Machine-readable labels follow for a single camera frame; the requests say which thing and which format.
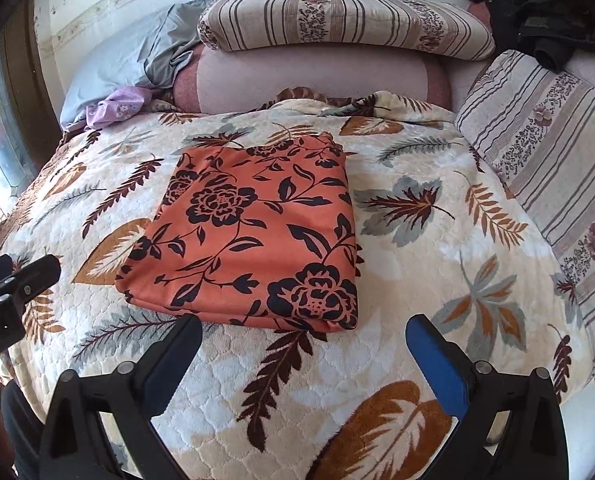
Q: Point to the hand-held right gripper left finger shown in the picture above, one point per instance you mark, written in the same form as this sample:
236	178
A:
172	365

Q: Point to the person's dark clothing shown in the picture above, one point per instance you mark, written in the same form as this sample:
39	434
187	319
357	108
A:
22	435

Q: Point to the grey garment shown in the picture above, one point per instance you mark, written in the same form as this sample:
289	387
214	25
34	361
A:
172	50

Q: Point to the stained glass window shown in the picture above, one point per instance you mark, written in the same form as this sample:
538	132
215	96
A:
2	150

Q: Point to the long striped floral pillow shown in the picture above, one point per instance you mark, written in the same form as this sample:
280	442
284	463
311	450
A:
352	20

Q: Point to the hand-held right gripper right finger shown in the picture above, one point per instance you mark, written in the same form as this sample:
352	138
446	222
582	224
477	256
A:
437	365

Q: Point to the light blue pillow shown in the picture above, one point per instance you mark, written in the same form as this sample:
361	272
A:
107	80

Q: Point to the black clothing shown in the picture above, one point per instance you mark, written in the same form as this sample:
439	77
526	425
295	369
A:
542	20

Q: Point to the purple floral cloth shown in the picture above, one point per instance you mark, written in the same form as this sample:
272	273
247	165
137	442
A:
117	107

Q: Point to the orange black floral garment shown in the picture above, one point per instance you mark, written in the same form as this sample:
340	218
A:
247	230

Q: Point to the cream leaf-print blanket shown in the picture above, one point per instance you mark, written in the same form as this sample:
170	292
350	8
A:
402	280

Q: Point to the pink bolster cushion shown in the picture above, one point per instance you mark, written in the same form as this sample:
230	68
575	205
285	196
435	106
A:
302	75

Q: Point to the wide striped floral pillow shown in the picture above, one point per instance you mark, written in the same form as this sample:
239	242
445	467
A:
552	160

